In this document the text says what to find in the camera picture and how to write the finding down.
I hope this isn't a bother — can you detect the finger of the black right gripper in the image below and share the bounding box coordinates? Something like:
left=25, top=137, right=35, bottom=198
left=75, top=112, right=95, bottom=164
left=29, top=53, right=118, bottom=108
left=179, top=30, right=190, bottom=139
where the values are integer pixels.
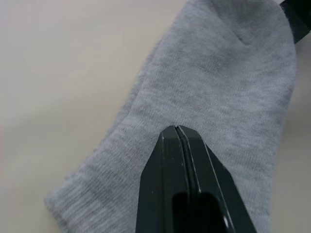
left=278, top=0, right=311, bottom=46

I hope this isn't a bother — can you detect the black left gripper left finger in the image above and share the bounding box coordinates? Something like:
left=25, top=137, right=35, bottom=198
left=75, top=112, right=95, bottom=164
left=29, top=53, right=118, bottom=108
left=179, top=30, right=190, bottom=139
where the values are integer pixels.
left=135, top=125, right=193, bottom=233

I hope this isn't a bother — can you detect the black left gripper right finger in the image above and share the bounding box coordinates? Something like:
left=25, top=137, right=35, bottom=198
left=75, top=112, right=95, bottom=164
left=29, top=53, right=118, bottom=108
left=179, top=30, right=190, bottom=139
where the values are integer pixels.
left=181, top=125, right=259, bottom=233

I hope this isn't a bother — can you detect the grey sock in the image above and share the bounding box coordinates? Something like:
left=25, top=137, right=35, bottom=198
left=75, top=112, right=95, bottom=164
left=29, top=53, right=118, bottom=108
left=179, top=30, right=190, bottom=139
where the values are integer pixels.
left=43, top=0, right=298, bottom=233

